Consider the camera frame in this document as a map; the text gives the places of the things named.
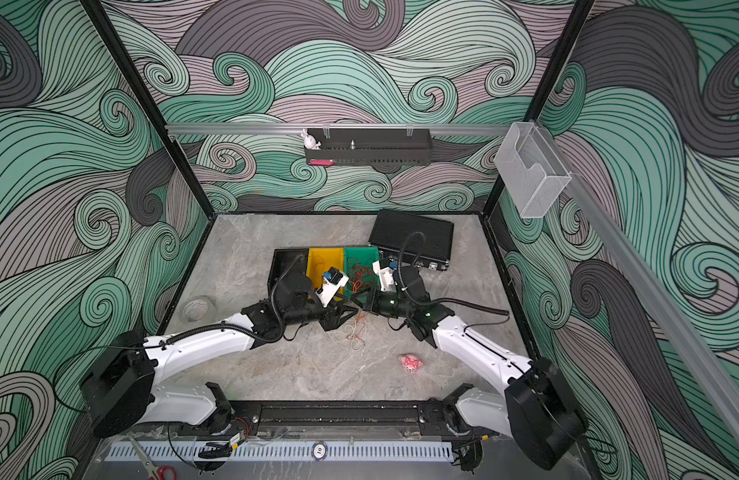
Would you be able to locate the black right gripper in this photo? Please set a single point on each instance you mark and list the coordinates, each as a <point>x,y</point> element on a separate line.
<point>372,304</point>

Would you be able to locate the red handled scissors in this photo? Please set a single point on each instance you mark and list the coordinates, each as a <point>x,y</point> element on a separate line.
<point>154,471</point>

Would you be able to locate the yellow plastic bin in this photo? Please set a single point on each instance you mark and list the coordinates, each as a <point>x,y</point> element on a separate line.
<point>321,260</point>

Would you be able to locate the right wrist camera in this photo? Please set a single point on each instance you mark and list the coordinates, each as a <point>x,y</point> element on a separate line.
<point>385,272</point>

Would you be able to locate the black corner frame post right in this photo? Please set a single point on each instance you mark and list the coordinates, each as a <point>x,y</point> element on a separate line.
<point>559,58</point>

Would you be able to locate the white slotted cable duct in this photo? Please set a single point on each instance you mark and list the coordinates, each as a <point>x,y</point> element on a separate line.
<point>305,451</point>

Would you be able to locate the small white figurine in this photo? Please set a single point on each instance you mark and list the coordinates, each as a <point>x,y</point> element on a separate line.
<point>309,141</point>

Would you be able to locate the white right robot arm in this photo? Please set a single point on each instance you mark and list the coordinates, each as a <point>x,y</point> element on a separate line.
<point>531,402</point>

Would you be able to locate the clear acrylic wall holder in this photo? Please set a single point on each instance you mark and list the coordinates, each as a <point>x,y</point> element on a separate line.
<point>532,169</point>

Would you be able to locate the green plastic bin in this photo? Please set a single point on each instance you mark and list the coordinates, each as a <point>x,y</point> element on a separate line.
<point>359,267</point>

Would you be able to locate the black wall shelf tray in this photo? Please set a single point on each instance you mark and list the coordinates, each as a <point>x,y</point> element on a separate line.
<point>382,149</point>

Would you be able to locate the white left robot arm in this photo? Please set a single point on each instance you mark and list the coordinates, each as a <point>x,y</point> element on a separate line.
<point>127,383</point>

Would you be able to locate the black corner frame post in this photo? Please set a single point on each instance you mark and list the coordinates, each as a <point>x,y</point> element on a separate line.
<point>118,51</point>
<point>559,58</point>

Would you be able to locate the pink crumpled object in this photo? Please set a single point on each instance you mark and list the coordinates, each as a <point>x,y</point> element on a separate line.
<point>410,362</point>

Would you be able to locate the black corner frame post left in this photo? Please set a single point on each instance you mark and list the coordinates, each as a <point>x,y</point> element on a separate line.
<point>118,51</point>

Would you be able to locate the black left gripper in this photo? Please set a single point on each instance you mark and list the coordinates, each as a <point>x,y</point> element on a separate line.
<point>334,319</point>

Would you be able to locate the black ribbed carrying case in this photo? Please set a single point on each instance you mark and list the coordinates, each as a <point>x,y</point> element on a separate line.
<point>424,241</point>

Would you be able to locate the aluminium wall rail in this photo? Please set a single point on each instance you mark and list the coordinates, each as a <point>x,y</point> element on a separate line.
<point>258,128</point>

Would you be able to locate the black plastic bin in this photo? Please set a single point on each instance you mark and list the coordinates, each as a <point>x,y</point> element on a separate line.
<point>283,258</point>

